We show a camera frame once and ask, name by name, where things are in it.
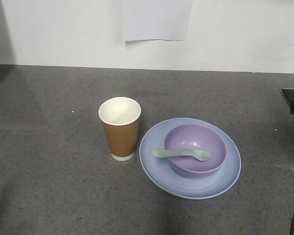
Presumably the brown paper cup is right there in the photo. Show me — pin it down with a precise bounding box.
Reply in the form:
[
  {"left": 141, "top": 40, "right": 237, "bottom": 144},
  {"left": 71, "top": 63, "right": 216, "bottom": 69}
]
[{"left": 98, "top": 97, "right": 141, "bottom": 161}]

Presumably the light blue plate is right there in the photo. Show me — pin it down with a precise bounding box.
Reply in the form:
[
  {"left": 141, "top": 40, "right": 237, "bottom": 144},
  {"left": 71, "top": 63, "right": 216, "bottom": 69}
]
[{"left": 139, "top": 117, "right": 242, "bottom": 200}]

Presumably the pale green plastic spoon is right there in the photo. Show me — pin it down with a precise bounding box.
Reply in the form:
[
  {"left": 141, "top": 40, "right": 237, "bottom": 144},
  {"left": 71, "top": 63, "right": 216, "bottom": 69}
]
[{"left": 152, "top": 149, "right": 211, "bottom": 161}]

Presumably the white paper sheet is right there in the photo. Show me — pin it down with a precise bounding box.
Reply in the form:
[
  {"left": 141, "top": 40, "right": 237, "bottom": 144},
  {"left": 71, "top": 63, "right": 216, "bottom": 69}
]
[{"left": 122, "top": 0, "right": 193, "bottom": 42}]

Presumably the purple plastic bowl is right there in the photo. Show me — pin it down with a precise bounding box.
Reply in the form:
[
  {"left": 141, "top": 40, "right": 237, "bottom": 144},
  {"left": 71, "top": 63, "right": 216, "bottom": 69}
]
[{"left": 164, "top": 124, "right": 226, "bottom": 178}]

